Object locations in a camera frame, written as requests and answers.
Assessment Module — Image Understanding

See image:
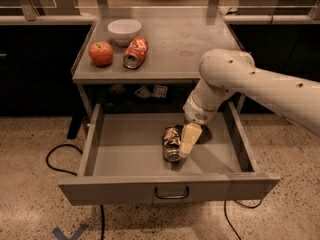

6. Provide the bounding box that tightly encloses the blue tape floor mark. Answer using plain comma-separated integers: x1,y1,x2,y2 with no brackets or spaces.
51,223,90,240

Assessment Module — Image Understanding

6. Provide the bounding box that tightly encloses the crushed orange can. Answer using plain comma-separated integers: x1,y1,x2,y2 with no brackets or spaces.
162,125,181,163

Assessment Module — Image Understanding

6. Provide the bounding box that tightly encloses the white label sticker right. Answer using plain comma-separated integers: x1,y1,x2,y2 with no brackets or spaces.
153,85,168,98

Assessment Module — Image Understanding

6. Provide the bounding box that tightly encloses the white bowl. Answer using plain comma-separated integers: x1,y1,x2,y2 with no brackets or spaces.
107,19,142,46

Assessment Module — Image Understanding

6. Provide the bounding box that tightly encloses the black floor cable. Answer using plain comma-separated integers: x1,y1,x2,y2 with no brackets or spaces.
222,198,264,240
45,143,106,240

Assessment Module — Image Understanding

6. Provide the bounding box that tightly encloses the background bench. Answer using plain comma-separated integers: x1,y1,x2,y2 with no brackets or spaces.
219,0,320,25
0,0,98,25

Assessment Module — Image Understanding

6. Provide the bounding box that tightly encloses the red orange soda can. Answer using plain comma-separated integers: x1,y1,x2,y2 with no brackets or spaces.
123,36,148,69

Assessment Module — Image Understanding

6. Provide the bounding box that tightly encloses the left background bench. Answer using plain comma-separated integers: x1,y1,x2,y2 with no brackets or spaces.
0,0,98,25

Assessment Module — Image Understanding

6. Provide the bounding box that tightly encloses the right background bench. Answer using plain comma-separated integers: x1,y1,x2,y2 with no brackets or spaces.
219,0,320,25

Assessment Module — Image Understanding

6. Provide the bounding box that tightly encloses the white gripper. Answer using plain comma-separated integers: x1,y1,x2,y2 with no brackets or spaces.
179,96,217,158

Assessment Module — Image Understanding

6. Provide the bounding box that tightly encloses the white label sticker left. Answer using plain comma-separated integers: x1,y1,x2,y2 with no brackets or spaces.
135,85,152,99

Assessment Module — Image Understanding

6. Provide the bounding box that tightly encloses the grey open drawer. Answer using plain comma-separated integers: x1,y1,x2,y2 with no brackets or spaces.
59,102,280,205

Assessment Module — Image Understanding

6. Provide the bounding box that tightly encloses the red apple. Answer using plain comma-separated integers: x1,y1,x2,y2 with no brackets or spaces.
89,42,114,67

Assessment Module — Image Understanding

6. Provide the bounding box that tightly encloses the black floor cable left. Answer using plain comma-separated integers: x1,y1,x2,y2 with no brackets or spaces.
45,143,106,240

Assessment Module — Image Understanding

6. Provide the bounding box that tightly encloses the black drawer handle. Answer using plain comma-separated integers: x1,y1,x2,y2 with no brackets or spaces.
154,186,190,200

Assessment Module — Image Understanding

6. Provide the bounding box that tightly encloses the white label sticker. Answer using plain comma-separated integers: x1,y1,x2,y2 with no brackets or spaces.
135,85,152,99
153,85,168,98

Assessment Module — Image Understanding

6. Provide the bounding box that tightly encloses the grey metal cabinet counter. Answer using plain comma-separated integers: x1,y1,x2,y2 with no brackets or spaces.
73,7,254,115

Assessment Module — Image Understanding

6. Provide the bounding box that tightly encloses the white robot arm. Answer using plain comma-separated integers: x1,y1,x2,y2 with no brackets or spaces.
180,49,320,157

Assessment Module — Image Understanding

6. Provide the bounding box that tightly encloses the black floor cable right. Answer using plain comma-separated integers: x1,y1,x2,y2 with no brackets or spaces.
222,198,264,240

